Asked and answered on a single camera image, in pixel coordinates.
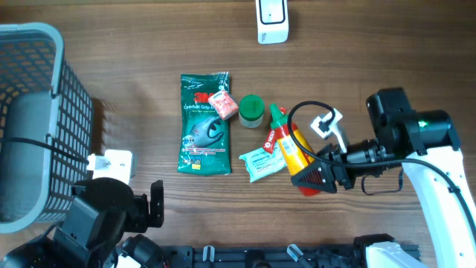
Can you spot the red yellow sauce bottle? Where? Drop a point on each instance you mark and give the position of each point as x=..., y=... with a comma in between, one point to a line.
x=296, y=159

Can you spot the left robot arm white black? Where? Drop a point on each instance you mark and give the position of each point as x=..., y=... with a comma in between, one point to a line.
x=102, y=211

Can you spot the green 3M gloves packet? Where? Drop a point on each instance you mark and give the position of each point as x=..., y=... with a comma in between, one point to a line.
x=205, y=137

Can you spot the grey plastic lattice basket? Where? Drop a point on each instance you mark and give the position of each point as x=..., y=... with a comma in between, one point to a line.
x=46, y=126

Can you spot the white barcode scanner box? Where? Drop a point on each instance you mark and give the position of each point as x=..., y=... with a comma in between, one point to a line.
x=272, y=21

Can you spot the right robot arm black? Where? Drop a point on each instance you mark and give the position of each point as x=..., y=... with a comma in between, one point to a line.
x=426, y=146

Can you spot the green-lid white jar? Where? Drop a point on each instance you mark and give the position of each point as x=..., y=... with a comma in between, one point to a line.
x=251, y=111

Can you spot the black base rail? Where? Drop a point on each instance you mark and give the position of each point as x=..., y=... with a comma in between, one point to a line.
x=331, y=255

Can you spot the white wet wipes pack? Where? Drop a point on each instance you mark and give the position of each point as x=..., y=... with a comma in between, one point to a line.
x=260, y=163

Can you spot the pink tissue packet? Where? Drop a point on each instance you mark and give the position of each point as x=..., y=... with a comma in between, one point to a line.
x=224, y=104

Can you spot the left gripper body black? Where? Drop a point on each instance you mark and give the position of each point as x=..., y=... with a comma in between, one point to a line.
x=137, y=217

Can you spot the red Nescafe stick sachet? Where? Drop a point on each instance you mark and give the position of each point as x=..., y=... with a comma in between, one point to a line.
x=269, y=145

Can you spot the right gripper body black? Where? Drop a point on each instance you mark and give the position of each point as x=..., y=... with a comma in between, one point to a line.
x=346, y=173

